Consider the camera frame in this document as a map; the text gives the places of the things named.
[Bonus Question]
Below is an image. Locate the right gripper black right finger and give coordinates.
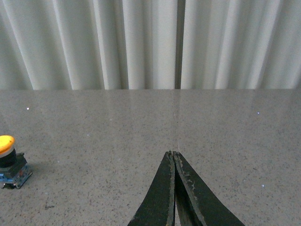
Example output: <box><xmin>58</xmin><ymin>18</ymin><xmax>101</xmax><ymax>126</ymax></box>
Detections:
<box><xmin>173</xmin><ymin>152</ymin><xmax>243</xmax><ymax>226</ymax></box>

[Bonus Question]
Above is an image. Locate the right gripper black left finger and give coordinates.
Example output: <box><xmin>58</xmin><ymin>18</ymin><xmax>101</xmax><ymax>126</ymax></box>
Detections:
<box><xmin>128</xmin><ymin>151</ymin><xmax>175</xmax><ymax>226</ymax></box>

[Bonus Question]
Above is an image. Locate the white pleated curtain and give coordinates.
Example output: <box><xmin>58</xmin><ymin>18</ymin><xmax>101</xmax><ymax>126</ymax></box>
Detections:
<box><xmin>0</xmin><ymin>0</ymin><xmax>301</xmax><ymax>90</ymax></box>

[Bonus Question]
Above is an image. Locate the yellow push button switch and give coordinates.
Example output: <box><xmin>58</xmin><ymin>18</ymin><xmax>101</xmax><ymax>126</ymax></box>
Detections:
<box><xmin>0</xmin><ymin>135</ymin><xmax>32</xmax><ymax>189</ymax></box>

